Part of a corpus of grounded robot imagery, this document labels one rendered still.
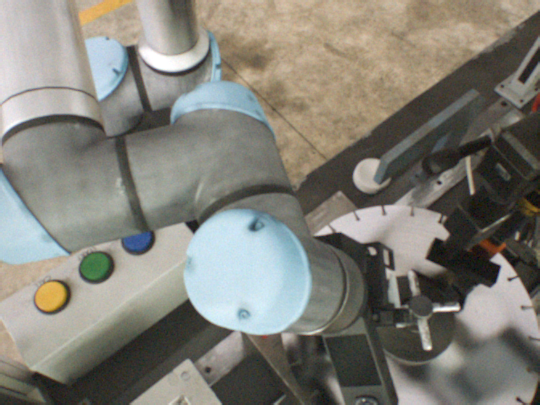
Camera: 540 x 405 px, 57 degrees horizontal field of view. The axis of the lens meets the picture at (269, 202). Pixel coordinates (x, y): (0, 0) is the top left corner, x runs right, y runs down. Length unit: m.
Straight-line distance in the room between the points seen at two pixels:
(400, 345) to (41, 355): 0.47
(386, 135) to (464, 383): 0.56
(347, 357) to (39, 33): 0.37
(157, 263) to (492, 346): 0.46
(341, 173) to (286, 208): 0.65
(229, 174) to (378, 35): 2.07
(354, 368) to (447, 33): 2.13
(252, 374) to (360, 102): 1.47
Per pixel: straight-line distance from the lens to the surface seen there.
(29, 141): 0.38
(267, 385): 0.83
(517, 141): 0.45
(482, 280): 0.66
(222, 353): 0.83
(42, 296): 0.76
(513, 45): 1.34
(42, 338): 0.75
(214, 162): 0.35
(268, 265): 0.29
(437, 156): 0.45
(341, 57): 2.26
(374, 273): 0.49
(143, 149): 0.36
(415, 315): 0.62
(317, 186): 0.96
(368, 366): 0.47
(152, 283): 0.73
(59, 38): 0.42
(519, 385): 0.70
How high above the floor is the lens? 1.57
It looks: 61 degrees down
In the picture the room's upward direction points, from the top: 2 degrees clockwise
